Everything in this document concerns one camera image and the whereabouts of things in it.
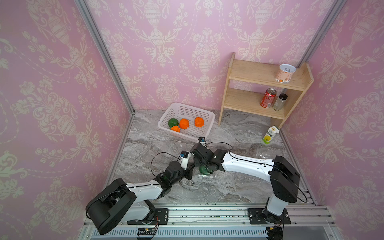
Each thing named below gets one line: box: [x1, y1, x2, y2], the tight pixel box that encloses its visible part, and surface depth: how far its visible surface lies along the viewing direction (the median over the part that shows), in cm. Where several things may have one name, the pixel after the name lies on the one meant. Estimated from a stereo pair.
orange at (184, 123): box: [179, 118, 190, 129], surface depth 108 cm
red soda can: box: [260, 88, 277, 109], surface depth 89 cm
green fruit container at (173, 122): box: [168, 118, 179, 128], surface depth 108 cm
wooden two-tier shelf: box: [218, 52, 314, 129], surface depth 89 cm
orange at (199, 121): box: [194, 116, 205, 128], surface depth 110 cm
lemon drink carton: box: [262, 125, 280, 145], surface depth 97 cm
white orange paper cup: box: [275, 64, 297, 84], surface depth 74 cm
